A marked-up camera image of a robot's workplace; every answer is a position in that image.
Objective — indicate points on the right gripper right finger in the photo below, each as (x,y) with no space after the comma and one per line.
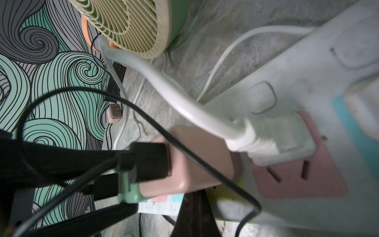
(88,224)

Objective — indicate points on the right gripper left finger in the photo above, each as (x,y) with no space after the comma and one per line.
(31,165)

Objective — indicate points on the green usb charger plug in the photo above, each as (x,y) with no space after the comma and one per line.
(128,192)

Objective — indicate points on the white power strip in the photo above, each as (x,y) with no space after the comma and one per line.
(328,78)

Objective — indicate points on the orange small fan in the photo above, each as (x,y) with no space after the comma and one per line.
(86,34)

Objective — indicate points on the cream round desk fan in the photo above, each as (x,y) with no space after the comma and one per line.
(146,28)

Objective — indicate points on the white plug with cord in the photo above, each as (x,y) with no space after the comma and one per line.
(284,137)

